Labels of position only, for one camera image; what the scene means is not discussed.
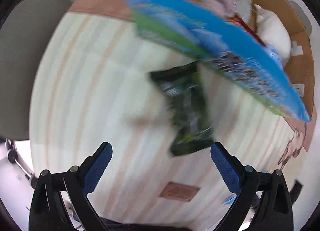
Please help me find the silver yellow snack bag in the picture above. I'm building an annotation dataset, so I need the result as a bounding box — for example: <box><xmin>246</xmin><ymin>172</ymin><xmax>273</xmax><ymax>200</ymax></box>
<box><xmin>232</xmin><ymin>0</ymin><xmax>252</xmax><ymax>23</ymax></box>

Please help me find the green seaweed snack bag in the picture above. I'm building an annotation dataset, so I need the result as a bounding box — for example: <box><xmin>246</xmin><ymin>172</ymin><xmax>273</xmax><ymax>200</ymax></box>
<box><xmin>149</xmin><ymin>62</ymin><xmax>214</xmax><ymax>157</ymax></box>

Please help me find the cardboard milk box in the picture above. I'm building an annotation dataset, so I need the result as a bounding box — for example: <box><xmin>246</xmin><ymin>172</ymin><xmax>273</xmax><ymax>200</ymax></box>
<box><xmin>126</xmin><ymin>0</ymin><xmax>315</xmax><ymax>122</ymax></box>

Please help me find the dark fleece clothing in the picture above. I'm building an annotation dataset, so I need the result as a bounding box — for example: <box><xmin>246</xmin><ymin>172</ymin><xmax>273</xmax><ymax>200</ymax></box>
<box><xmin>100</xmin><ymin>217</ymin><xmax>191</xmax><ymax>231</ymax></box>

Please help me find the red snack packet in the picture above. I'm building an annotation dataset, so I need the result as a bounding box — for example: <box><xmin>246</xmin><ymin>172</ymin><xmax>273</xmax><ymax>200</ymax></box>
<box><xmin>229</xmin><ymin>15</ymin><xmax>266</xmax><ymax>47</ymax></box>

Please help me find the blue tissue pack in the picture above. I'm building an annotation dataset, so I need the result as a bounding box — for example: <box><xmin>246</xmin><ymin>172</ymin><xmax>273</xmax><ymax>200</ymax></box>
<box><xmin>265</xmin><ymin>43</ymin><xmax>283</xmax><ymax>69</ymax></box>

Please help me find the white soft mask bundle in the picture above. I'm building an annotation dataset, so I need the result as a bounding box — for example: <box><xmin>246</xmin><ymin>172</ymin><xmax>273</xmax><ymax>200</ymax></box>
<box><xmin>255</xmin><ymin>4</ymin><xmax>291</xmax><ymax>66</ymax></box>

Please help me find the lilac soft cloth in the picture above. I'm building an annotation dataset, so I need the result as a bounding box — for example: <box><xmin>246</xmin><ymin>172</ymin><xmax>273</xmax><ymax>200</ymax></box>
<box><xmin>201</xmin><ymin>0</ymin><xmax>235</xmax><ymax>19</ymax></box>

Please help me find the striped table mat with cat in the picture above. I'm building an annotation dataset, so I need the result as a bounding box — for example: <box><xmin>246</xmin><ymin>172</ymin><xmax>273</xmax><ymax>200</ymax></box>
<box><xmin>29</xmin><ymin>0</ymin><xmax>319</xmax><ymax>230</ymax></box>

